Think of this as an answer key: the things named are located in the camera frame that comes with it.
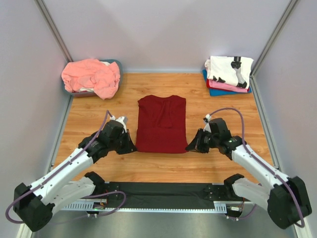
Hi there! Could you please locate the blue folded t-shirt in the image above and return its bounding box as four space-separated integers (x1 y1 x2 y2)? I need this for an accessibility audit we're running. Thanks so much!
202 69 252 97

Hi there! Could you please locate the red folded t-shirt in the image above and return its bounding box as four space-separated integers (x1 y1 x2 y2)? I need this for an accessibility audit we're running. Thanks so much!
206 79 211 88

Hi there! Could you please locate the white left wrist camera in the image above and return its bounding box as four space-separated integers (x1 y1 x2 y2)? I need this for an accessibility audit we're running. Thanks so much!
110 116 128 133

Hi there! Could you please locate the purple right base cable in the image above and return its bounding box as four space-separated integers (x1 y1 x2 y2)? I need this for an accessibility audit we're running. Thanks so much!
225 203 258 221

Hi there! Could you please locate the black base mat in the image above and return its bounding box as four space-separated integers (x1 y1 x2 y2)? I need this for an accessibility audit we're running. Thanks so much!
103 182 243 209

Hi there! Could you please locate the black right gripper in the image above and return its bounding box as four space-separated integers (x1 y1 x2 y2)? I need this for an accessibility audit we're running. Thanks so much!
185 129 218 154

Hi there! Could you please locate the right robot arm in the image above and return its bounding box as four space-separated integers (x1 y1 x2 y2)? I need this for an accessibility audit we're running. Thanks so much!
186 118 312 229

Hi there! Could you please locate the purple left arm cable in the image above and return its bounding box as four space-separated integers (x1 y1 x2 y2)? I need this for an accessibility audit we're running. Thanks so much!
5 110 114 225

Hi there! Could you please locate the aluminium frame post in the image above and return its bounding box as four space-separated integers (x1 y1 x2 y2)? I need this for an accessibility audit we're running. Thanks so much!
34 0 73 62
250 0 301 75

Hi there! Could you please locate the blue-grey laundry basket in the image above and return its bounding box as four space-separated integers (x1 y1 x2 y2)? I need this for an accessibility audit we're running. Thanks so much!
61 59 123 98

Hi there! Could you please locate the right aluminium frame post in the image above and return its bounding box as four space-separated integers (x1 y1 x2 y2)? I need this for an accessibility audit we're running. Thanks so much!
250 0 301 75

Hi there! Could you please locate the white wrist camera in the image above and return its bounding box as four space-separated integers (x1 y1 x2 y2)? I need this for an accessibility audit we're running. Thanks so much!
203 114 213 133
110 116 128 133

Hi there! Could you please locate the dark red t-shirt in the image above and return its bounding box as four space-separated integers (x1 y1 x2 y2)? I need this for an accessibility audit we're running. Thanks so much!
136 95 188 154

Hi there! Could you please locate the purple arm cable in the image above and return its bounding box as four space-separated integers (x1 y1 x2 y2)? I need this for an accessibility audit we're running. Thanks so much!
5 110 114 225
209 107 306 228

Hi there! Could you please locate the white folded printed t-shirt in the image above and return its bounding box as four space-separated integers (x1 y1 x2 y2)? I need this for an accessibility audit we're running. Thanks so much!
205 56 254 90

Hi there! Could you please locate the left aluminium frame post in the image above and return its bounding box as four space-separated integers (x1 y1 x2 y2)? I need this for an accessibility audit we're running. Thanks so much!
34 0 73 62

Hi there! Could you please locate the pink crumpled t-shirt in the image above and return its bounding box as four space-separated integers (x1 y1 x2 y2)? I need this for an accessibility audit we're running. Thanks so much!
61 58 121 100

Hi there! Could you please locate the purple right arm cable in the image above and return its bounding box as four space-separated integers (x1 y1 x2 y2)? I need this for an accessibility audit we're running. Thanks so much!
209 107 306 228

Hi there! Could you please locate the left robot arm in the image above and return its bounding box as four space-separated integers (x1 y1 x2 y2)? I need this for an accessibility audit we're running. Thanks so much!
13 117 137 232

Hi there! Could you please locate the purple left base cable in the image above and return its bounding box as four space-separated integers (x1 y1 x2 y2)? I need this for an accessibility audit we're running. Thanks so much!
49 190 127 225

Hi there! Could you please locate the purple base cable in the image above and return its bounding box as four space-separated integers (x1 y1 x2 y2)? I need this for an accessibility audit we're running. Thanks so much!
49 190 127 225
225 203 258 221

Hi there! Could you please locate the pink folded t-shirt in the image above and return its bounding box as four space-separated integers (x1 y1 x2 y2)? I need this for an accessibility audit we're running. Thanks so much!
209 79 249 93

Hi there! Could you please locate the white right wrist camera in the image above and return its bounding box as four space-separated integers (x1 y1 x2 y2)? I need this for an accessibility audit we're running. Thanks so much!
203 114 213 133

